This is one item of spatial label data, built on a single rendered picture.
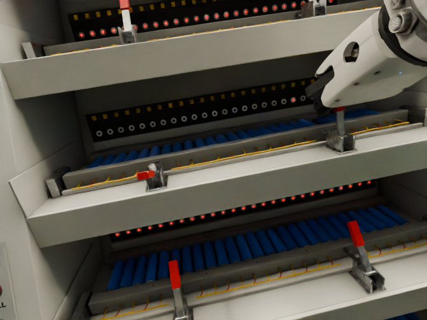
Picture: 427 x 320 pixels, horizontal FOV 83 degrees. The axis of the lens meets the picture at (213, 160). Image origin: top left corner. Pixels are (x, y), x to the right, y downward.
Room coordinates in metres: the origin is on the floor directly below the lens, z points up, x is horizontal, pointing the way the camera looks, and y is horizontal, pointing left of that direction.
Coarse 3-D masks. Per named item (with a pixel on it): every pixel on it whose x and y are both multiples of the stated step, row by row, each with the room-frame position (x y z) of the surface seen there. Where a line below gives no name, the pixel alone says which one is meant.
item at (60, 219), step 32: (416, 96) 0.41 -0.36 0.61; (192, 128) 0.48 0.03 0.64; (384, 128) 0.41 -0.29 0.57; (416, 128) 0.39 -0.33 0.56; (64, 160) 0.40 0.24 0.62; (256, 160) 0.36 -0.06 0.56; (288, 160) 0.34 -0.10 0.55; (320, 160) 0.33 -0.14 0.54; (352, 160) 0.33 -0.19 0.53; (384, 160) 0.34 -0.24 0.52; (416, 160) 0.35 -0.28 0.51; (32, 192) 0.31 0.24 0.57; (96, 192) 0.34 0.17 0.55; (128, 192) 0.32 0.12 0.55; (160, 192) 0.31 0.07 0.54; (192, 192) 0.32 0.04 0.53; (224, 192) 0.32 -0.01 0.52; (256, 192) 0.33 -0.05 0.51; (288, 192) 0.34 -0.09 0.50; (32, 224) 0.30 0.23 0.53; (64, 224) 0.31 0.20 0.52; (96, 224) 0.31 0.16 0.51; (128, 224) 0.32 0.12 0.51
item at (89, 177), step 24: (360, 120) 0.40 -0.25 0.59; (384, 120) 0.41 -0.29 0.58; (216, 144) 0.39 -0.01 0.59; (240, 144) 0.38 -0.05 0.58; (264, 144) 0.38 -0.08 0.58; (288, 144) 0.39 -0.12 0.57; (96, 168) 0.36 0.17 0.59; (120, 168) 0.36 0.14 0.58; (144, 168) 0.37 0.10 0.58; (168, 168) 0.37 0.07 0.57
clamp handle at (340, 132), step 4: (336, 108) 0.33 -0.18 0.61; (340, 108) 0.33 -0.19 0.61; (336, 112) 0.34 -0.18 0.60; (340, 112) 0.34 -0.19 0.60; (336, 116) 0.34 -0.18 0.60; (340, 116) 0.34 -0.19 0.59; (336, 120) 0.34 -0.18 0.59; (340, 120) 0.34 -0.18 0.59; (336, 124) 0.34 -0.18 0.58; (340, 124) 0.34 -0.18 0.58; (340, 128) 0.34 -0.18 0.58; (336, 132) 0.35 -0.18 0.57; (340, 132) 0.34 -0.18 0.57; (344, 132) 0.34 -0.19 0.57; (340, 136) 0.34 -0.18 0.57
